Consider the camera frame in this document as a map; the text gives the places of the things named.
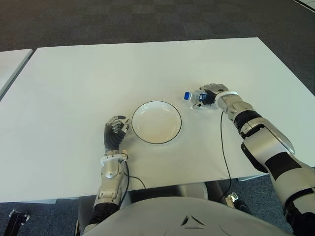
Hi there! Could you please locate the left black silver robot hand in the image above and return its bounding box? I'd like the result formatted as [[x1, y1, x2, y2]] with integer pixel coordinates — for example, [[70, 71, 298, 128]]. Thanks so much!
[[103, 115, 131, 152]]

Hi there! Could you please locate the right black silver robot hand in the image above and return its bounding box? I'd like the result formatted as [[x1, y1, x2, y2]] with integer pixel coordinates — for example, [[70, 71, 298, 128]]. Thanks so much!
[[190, 83, 229, 110]]

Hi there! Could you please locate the clear water bottle blue cap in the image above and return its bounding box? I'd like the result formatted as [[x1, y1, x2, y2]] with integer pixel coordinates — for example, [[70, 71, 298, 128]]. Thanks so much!
[[183, 89, 210, 104]]

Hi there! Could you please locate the white plate black rim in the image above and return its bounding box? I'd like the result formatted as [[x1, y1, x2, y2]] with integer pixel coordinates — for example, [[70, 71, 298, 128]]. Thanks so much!
[[131, 100, 183, 145]]

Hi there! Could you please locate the grey robot torso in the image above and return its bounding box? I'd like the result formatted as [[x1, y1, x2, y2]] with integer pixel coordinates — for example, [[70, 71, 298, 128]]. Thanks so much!
[[81, 195, 293, 236]]

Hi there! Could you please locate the neighbouring white table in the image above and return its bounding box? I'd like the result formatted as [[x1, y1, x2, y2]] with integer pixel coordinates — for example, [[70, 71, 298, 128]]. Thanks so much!
[[0, 48, 34, 99]]

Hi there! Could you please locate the black wheeled stand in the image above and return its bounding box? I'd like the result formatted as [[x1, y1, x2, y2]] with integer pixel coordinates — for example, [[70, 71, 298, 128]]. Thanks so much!
[[7, 209, 32, 236]]

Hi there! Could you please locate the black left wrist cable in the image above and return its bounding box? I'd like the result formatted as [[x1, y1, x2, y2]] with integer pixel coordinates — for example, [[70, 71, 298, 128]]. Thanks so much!
[[118, 157, 147, 209]]

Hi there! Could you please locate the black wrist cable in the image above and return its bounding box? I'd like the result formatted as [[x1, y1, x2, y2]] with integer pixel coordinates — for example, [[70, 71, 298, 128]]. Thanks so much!
[[220, 110, 233, 202], [118, 157, 147, 209]]

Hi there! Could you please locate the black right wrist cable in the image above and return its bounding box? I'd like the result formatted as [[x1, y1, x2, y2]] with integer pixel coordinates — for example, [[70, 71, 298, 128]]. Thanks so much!
[[220, 110, 233, 202]]

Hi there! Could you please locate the silver cable connector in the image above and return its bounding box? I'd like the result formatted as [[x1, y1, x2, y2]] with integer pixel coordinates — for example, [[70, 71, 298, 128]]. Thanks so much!
[[225, 193, 239, 207]]

